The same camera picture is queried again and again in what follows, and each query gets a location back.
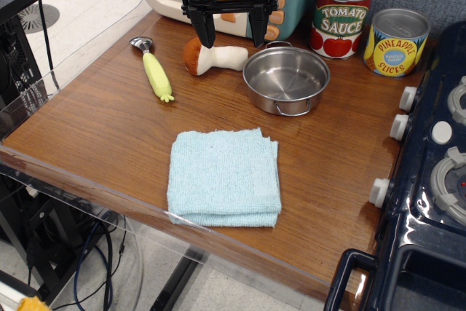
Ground plush toy mushroom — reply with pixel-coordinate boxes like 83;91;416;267
182;37;249;76

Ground tomato sauce can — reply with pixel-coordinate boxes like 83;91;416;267
309;0;372;59

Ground black cable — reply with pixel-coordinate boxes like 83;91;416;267
50;216;128;311

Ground pineapple slices can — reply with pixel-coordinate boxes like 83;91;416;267
363;8;431;77

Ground blue cable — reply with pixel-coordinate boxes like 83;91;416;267
73;212;114;311

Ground dark blue toy stove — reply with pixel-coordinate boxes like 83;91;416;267
325;21;465;310

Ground ice cream scoop yellow handle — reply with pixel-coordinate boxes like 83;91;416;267
130;36;175;103

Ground small steel pot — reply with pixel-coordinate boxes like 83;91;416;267
242;41;331;117

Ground yellow sponge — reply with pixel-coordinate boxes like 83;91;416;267
17;296;50;311

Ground white stove knob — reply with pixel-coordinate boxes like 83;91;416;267
399;86;417;112
369;178;390;208
390;114;409;141

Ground light blue cloth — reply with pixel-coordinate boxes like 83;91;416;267
167;128;282;227

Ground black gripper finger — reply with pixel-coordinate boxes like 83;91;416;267
190;11;216;48
249;6;270;47

